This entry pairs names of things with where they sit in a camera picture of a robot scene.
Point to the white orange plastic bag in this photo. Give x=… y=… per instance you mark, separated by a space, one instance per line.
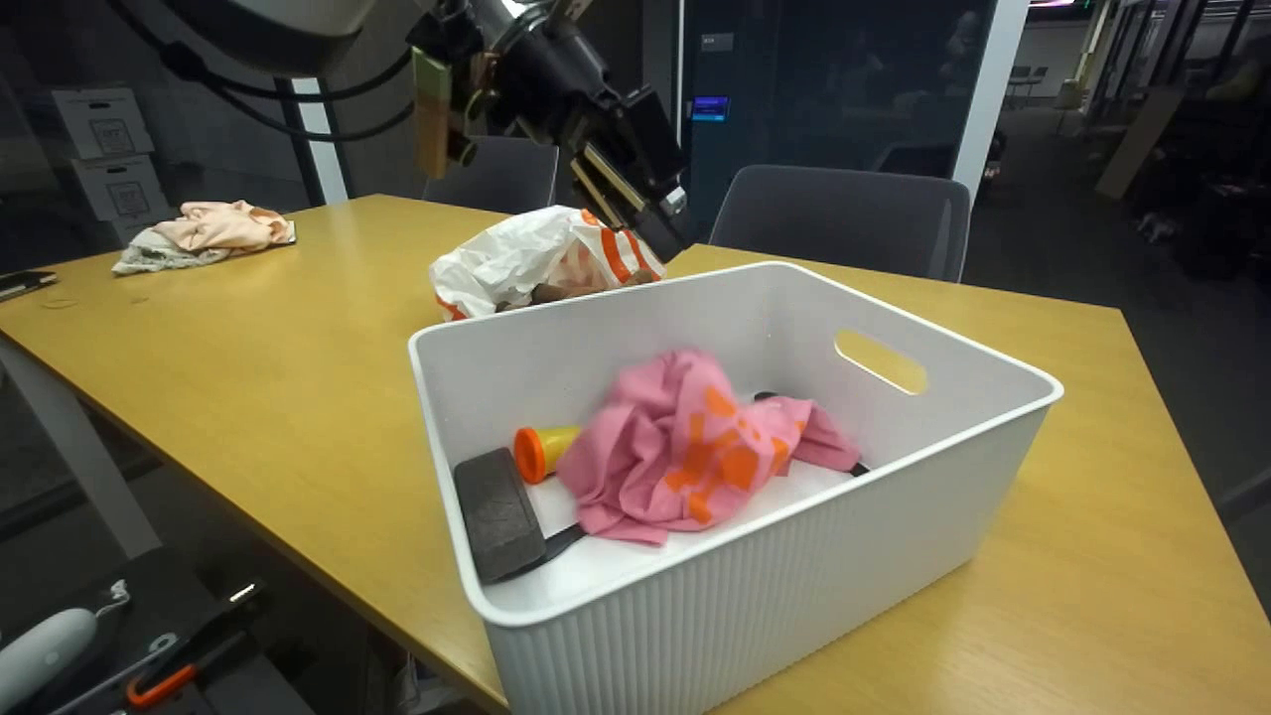
x=537 y=256

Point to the blue lit monitor screen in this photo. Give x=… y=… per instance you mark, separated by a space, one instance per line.
x=710 y=108

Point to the grey office chair right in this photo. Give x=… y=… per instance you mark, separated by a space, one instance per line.
x=906 y=223

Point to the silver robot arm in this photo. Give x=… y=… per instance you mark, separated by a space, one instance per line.
x=477 y=64

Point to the white plastic organization bin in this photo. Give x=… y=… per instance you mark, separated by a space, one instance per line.
x=677 y=628

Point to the orange yellow cone toy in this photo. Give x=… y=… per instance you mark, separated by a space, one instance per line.
x=537 y=449

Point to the pink orange cloth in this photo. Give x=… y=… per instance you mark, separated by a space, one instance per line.
x=677 y=449

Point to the pink grey cloth pile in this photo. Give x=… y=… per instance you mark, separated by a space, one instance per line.
x=202 y=235

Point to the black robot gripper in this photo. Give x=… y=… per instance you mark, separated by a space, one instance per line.
x=623 y=151

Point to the red handled tool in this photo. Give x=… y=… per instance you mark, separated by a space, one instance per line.
x=198 y=657

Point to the cardboard boxes stack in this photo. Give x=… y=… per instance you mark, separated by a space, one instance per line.
x=113 y=157

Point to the dark grey sponge block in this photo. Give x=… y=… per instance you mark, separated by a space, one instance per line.
x=500 y=518

